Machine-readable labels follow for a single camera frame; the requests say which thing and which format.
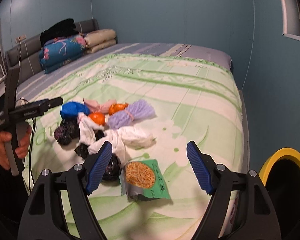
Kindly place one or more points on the purple foam net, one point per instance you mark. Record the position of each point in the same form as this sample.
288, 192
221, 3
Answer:
131, 113

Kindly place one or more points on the green floral blanket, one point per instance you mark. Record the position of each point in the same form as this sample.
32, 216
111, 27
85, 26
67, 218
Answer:
165, 87

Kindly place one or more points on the yellow-rimmed black bin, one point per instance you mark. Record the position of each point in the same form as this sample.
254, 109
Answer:
272, 160

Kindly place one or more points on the blue plastic bag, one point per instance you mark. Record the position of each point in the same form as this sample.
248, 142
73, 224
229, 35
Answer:
73, 110

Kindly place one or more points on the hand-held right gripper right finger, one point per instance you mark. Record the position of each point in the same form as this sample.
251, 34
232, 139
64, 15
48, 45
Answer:
198, 170

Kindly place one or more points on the green noodle packet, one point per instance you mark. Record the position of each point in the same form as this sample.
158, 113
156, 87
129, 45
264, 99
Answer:
145, 180

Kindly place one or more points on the grey padded headboard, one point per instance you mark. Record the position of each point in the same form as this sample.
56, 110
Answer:
27, 52

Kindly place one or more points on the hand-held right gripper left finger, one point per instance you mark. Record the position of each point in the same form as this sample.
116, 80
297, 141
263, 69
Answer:
100, 167

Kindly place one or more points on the pink plastic bag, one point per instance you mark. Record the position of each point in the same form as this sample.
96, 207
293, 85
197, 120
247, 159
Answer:
92, 104

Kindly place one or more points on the round black plastic bag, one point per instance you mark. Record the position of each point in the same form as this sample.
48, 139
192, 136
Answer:
112, 167

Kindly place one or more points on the black clothes pile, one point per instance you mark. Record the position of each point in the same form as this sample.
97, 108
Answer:
57, 31

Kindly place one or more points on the large white plastic bag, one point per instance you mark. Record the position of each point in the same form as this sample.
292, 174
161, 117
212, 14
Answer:
135, 136

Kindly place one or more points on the person's left hand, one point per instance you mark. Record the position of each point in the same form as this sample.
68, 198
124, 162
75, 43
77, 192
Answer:
2, 150

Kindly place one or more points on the wall socket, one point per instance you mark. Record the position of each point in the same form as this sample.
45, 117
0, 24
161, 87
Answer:
21, 38

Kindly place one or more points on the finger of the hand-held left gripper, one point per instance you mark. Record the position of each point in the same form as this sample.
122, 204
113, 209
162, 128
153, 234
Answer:
13, 87
40, 107

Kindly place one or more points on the blue floral folded quilt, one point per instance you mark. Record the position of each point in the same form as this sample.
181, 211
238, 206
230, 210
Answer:
62, 50

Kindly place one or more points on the beige folded quilt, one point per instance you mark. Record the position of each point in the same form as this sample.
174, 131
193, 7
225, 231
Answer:
101, 38

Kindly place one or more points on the orange plastic bag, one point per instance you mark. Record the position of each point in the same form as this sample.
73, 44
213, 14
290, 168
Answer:
97, 118
117, 108

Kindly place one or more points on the shiny black plastic bag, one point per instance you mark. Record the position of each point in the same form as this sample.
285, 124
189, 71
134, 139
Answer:
66, 131

